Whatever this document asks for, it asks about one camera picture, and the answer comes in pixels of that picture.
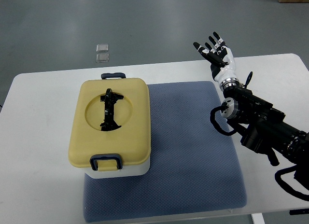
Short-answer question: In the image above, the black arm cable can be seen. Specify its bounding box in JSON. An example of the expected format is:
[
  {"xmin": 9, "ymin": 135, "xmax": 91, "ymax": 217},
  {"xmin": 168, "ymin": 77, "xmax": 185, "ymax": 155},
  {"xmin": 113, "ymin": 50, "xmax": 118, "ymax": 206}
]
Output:
[{"xmin": 274, "ymin": 168, "xmax": 309, "ymax": 201}]

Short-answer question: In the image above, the black table bracket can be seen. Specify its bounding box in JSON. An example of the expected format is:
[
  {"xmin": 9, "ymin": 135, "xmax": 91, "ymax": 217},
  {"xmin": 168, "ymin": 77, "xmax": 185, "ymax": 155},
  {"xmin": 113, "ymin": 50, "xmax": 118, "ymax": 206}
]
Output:
[{"xmin": 289, "ymin": 209, "xmax": 309, "ymax": 215}]

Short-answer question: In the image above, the yellow storage box lid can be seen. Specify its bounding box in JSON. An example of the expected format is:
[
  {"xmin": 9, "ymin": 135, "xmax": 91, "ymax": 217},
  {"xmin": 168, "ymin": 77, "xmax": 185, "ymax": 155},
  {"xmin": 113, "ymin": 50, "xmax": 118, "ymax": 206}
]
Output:
[{"xmin": 68, "ymin": 74, "xmax": 151, "ymax": 171}]

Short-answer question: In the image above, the clear floor tile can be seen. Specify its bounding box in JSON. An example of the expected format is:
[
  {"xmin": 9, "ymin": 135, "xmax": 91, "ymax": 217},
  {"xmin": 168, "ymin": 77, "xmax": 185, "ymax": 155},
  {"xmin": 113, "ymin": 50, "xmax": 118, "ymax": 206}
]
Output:
[
  {"xmin": 96, "ymin": 43, "xmax": 109, "ymax": 53},
  {"xmin": 96, "ymin": 53, "xmax": 109, "ymax": 63}
]

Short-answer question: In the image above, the blue textured mat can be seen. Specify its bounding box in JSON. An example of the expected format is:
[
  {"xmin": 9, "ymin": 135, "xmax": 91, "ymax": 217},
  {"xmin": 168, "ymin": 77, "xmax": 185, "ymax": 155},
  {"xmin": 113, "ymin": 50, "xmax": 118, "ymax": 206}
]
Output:
[{"xmin": 83, "ymin": 81, "xmax": 247, "ymax": 223}]

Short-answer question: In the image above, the lower clear floor tile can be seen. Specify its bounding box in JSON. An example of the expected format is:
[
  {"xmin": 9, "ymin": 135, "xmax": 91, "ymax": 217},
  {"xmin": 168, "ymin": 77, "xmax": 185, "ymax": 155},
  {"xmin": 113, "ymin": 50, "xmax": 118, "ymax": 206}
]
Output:
[{"xmin": 96, "ymin": 53, "xmax": 109, "ymax": 63}]

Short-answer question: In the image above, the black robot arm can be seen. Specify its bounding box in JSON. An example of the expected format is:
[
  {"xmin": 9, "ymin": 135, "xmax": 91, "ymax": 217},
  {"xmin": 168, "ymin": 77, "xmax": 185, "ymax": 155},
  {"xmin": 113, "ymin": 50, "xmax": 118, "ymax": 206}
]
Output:
[{"xmin": 220, "ymin": 78, "xmax": 309, "ymax": 167}]

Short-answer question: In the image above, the white storage box base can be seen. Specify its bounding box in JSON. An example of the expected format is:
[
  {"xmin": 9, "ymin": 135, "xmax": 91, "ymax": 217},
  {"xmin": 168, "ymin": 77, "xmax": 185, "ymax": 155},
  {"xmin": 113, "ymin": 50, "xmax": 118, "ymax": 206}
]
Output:
[{"xmin": 82, "ymin": 158, "xmax": 151, "ymax": 179}]

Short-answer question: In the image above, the white table leg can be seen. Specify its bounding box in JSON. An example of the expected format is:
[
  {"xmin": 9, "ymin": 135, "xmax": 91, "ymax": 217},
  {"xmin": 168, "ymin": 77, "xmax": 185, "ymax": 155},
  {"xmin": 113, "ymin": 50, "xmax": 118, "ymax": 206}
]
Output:
[{"xmin": 251, "ymin": 213, "xmax": 265, "ymax": 224}]

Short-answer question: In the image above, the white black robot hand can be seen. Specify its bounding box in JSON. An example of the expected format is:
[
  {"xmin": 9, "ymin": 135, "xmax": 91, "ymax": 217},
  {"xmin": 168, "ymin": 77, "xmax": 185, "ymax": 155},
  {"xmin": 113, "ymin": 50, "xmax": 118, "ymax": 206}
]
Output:
[{"xmin": 193, "ymin": 32, "xmax": 236, "ymax": 83}]

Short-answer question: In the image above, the upper clear floor tile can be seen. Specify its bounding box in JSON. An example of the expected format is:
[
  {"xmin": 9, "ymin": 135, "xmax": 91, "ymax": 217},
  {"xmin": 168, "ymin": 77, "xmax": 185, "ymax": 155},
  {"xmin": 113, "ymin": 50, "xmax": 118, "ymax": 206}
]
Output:
[{"xmin": 96, "ymin": 43, "xmax": 109, "ymax": 53}]

